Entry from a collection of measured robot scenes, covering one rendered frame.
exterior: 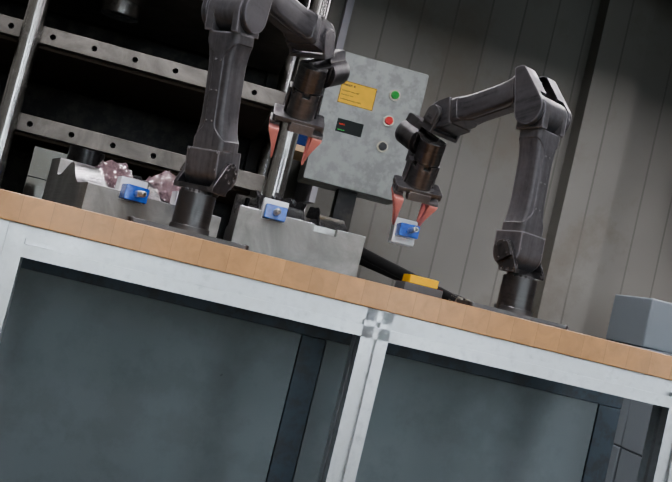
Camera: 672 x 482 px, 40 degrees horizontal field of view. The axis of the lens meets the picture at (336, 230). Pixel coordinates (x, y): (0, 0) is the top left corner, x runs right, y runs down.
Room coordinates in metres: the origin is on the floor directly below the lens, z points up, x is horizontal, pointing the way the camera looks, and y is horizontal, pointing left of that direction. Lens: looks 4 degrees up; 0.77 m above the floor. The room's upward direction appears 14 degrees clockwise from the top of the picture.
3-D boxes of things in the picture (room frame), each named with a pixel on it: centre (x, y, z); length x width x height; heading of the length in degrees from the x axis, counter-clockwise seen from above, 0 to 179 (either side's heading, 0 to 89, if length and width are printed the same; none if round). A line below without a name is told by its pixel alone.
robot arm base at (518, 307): (1.65, -0.35, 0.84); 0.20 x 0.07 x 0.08; 104
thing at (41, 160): (2.77, 0.76, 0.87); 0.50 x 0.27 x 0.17; 9
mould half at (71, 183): (1.92, 0.45, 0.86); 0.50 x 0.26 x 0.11; 26
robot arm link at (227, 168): (1.52, 0.23, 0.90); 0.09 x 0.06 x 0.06; 61
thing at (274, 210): (1.78, 0.12, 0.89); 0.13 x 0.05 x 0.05; 9
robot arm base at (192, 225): (1.51, 0.24, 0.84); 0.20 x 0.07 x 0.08; 104
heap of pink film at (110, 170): (1.92, 0.44, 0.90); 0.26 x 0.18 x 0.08; 26
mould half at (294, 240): (2.06, 0.10, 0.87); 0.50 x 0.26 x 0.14; 9
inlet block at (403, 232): (1.94, -0.15, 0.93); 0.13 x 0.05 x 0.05; 9
